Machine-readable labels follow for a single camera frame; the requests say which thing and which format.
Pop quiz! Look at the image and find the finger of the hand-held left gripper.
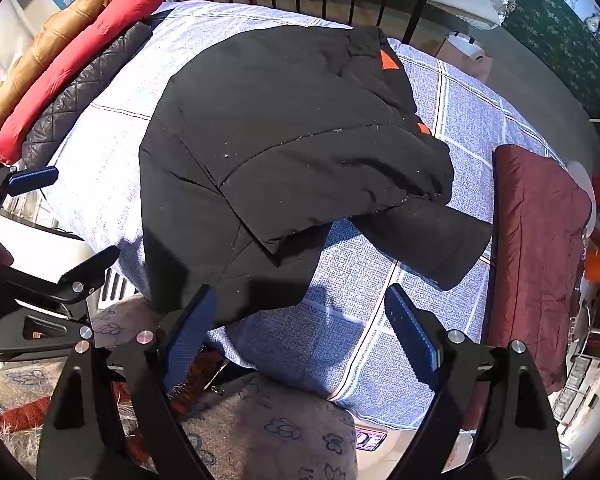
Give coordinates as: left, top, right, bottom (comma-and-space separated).
0, 156, 60, 221
0, 245, 122, 361

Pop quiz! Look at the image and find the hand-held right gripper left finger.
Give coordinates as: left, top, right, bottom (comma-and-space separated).
36, 284, 218, 480

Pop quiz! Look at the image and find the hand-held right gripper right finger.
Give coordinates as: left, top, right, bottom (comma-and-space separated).
384, 284, 565, 480

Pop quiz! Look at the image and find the black puffer jacket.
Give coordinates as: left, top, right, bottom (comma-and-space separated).
139, 25, 495, 328

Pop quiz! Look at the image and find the white slatted rack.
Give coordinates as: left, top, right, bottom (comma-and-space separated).
0, 190, 136, 308

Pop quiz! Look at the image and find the dark quilted jacket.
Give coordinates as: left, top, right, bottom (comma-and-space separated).
21, 21, 156, 171

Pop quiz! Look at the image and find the beige floral seat cushion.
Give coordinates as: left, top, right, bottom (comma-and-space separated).
0, 295, 358, 480

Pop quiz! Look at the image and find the tan puffer jacket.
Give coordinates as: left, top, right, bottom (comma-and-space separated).
0, 0, 113, 131

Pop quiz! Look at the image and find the red puffer jacket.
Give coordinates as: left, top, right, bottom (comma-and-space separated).
0, 0, 171, 166

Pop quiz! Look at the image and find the maroon quilt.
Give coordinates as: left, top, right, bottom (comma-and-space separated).
460, 144, 595, 428

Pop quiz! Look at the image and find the cardboard box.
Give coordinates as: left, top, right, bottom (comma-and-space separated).
432, 32, 496, 73

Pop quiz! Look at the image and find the green floral cloth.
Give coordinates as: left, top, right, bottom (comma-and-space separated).
500, 0, 600, 116

